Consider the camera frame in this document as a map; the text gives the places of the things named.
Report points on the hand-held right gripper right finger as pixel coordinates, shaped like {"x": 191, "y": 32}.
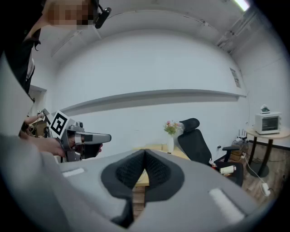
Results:
{"x": 192, "y": 192}

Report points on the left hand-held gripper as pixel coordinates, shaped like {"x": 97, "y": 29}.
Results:
{"x": 59, "y": 124}

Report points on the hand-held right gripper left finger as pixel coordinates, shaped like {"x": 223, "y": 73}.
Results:
{"x": 90, "y": 181}

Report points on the person's left forearm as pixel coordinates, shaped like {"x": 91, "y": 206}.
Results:
{"x": 36, "y": 141}

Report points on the person's left hand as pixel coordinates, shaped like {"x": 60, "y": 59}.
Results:
{"x": 56, "y": 147}

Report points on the white bottle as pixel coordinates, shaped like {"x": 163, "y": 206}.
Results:
{"x": 227, "y": 170}

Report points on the black office chair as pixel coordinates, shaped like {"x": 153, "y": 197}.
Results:
{"x": 194, "y": 145}

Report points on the white ribbed vase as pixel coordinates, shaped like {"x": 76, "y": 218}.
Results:
{"x": 170, "y": 145}

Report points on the cardboard boxes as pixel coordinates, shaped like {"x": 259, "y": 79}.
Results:
{"x": 236, "y": 154}

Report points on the pink flower bouquet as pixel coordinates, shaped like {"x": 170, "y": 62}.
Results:
{"x": 171, "y": 128}

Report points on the white power strip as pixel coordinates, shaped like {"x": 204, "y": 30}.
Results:
{"x": 265, "y": 189}

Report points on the white toaster oven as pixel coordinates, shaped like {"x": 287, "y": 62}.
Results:
{"x": 259, "y": 123}

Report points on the round table with black legs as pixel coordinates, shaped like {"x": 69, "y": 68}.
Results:
{"x": 278, "y": 136}

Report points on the green white packet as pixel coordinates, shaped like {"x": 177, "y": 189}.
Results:
{"x": 265, "y": 109}

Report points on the person's black clothing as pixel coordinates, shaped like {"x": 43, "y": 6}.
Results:
{"x": 19, "y": 61}

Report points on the person's head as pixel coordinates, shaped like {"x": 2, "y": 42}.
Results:
{"x": 52, "y": 13}

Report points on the ceiling light tube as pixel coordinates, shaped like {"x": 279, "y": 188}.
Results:
{"x": 242, "y": 4}

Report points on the black head-worn camera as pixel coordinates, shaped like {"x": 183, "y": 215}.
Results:
{"x": 102, "y": 17}

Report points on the wall poster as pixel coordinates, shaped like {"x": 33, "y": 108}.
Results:
{"x": 235, "y": 77}

